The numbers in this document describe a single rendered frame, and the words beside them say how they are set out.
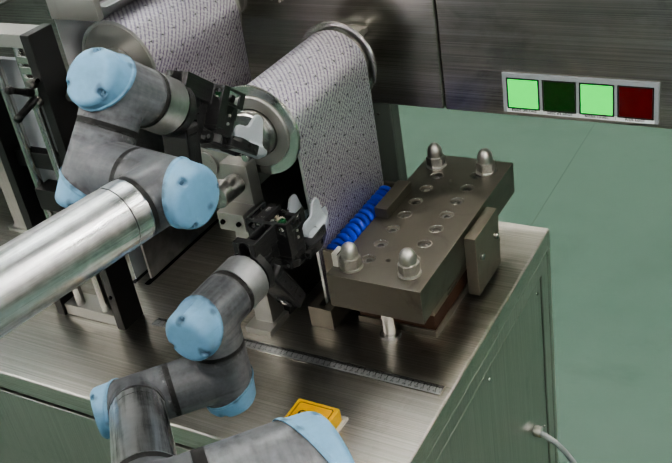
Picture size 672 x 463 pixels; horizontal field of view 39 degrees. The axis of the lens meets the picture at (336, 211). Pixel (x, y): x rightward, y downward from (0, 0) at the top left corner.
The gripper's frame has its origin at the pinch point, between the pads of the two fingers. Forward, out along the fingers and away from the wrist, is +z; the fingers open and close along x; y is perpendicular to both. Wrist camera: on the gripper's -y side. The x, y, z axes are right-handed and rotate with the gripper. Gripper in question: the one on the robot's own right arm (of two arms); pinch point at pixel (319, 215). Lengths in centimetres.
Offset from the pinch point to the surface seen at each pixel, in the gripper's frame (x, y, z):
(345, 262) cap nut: -7.1, -4.0, -5.6
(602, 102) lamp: -36.9, 9.1, 28.9
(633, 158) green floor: 4, -109, 221
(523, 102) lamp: -24.0, 8.0, 28.9
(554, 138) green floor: 38, -109, 231
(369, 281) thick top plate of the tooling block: -11.4, -6.0, -6.6
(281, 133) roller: 1.2, 16.3, -3.9
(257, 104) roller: 4.5, 20.8, -3.9
